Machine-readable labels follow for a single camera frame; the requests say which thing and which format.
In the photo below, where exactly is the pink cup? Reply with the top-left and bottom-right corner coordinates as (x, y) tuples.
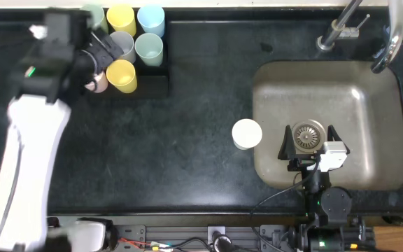
(84, 71), (109, 94)

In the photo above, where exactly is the white cup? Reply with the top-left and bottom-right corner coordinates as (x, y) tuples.
(231, 118), (263, 151)

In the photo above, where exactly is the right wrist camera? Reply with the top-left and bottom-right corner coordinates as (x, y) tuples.
(318, 141), (348, 173)

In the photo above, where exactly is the steel sink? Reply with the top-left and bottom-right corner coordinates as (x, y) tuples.
(251, 59), (403, 192)

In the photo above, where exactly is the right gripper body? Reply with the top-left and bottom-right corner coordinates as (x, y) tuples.
(287, 156), (321, 172)

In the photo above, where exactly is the yellow cup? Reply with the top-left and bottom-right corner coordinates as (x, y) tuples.
(106, 3), (137, 37)
(106, 59), (138, 95)

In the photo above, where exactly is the mounting rail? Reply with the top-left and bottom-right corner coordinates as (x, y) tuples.
(45, 223), (377, 252)

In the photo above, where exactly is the black tray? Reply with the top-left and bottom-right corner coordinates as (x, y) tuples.
(76, 6), (170, 99)

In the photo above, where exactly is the blue cup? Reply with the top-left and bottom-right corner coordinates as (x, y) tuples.
(136, 4), (166, 38)

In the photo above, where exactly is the steel tap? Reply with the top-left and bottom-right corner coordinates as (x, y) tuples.
(315, 0), (403, 74)

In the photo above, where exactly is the black cable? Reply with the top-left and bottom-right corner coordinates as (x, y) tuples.
(0, 138), (24, 252)
(249, 155), (323, 252)

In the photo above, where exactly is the green cup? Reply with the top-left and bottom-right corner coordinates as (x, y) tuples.
(82, 3), (109, 34)
(134, 32), (164, 67)

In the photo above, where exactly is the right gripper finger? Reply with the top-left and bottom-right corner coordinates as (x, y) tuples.
(277, 125), (297, 161)
(327, 125), (351, 155)

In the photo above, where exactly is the grey cup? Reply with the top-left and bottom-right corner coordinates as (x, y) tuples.
(109, 30), (136, 64)

